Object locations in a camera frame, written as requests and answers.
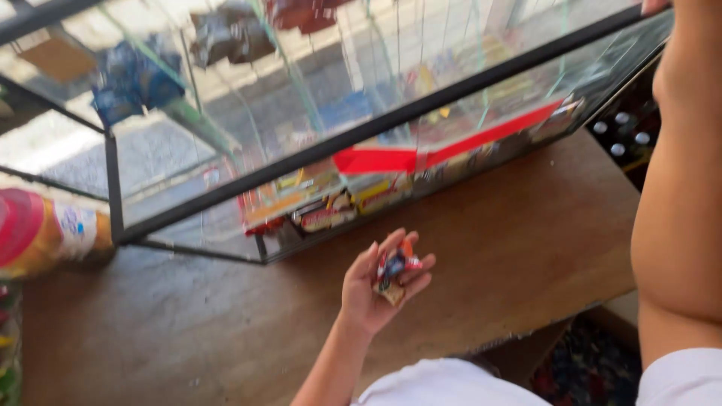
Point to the person's left hand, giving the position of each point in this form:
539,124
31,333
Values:
359,293

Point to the person's right hand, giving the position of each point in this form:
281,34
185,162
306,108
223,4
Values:
654,5

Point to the handful of candies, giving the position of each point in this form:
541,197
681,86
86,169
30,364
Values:
395,265

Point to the black framed glass display case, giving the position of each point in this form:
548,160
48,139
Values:
361,132

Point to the row of snack packets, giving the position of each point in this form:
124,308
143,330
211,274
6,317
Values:
338,208

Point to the crate of capped bottles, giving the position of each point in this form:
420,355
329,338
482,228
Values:
626,132

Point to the person's white shirt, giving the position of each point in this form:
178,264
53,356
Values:
451,389

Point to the long red cardboard box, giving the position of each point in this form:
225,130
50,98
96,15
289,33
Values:
389,159

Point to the dark patterned rug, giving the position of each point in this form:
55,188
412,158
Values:
586,366

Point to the hanging red snack packets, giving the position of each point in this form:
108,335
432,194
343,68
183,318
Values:
304,14

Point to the hanging dark snack packets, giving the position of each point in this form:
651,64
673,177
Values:
231,34

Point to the hanging blue snack packets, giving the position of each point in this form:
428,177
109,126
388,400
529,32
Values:
132,79

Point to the plastic jar with red lid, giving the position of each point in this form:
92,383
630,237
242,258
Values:
39,231

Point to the heap of colourful packets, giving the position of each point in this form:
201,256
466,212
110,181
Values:
8,344

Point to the brown cardboard piece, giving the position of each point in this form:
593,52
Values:
56,59

